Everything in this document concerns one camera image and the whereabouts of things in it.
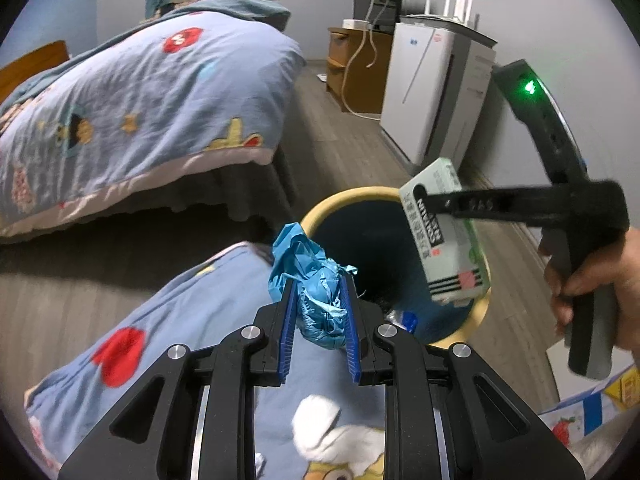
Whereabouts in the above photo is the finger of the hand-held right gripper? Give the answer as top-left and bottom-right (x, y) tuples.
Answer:
(413, 183), (556, 226)

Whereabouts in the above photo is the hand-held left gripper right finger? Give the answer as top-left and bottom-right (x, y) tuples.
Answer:
(340, 275), (586, 480)

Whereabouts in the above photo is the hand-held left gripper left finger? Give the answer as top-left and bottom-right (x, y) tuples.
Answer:
(57, 277), (302, 480)

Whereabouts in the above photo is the blue wrapper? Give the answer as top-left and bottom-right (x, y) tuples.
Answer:
(269, 222), (360, 351)

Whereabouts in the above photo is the green and white carton box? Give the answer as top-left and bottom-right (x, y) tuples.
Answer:
(398, 156), (492, 306)

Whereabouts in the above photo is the blue bin with yellow rim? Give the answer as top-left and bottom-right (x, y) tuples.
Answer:
(300, 186), (493, 348)

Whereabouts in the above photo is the person's right hand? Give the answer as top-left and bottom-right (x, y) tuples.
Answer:
(539, 227), (640, 353)

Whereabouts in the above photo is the blue cartoon printed blanket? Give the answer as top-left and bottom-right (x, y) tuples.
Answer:
(22, 242), (558, 480)

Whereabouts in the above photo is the white air purifier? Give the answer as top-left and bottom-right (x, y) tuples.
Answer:
(379, 15), (498, 168)

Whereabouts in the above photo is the bed with grey skirt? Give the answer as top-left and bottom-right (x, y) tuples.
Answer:
(0, 55), (308, 246)

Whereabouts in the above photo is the wooden cabinet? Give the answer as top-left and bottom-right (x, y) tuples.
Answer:
(326, 26), (396, 115)

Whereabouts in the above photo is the colourful printed cloth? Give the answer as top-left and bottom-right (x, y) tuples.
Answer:
(537, 365), (640, 461)

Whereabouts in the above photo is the white router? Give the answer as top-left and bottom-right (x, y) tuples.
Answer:
(400, 0), (481, 28)

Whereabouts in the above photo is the bed with blue cartoon quilt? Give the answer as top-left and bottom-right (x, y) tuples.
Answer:
(0, 0), (307, 238)

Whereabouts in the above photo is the teal folded quilt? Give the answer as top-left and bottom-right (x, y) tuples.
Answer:
(160, 0), (292, 28)

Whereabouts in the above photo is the wooden headboard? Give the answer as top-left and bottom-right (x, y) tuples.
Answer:
(0, 40), (68, 103)

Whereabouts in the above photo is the white cable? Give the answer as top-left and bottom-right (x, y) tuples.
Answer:
(341, 0), (392, 121)

